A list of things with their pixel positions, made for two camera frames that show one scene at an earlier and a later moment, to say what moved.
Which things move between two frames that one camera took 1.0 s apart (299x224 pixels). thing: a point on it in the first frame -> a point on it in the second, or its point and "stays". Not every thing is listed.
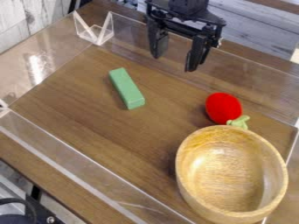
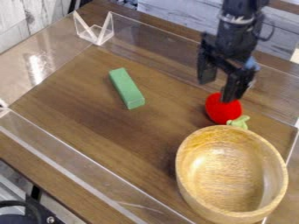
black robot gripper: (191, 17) -> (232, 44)
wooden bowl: (231, 174) stays
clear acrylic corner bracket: (95, 33) stays
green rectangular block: (126, 88) stays
